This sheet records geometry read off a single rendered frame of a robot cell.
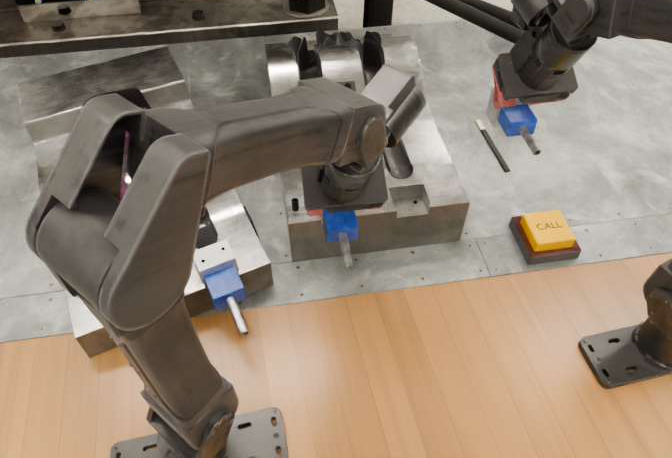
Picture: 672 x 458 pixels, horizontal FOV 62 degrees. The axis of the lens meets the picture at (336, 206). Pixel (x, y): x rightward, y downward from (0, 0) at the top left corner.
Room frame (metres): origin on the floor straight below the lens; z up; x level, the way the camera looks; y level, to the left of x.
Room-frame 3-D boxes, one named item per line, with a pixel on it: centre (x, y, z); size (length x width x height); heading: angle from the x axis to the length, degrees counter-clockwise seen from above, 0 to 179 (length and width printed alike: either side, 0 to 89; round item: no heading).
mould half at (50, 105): (0.62, 0.32, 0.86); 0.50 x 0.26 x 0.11; 26
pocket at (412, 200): (0.54, -0.11, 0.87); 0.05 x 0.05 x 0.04; 9
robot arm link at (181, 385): (0.23, 0.15, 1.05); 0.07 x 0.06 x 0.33; 51
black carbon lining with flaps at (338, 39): (0.74, -0.02, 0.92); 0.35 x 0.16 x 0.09; 9
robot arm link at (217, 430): (0.22, 0.15, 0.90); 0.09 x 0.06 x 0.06; 51
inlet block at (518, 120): (0.65, -0.28, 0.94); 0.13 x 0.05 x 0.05; 9
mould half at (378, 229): (0.76, -0.02, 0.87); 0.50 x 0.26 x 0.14; 9
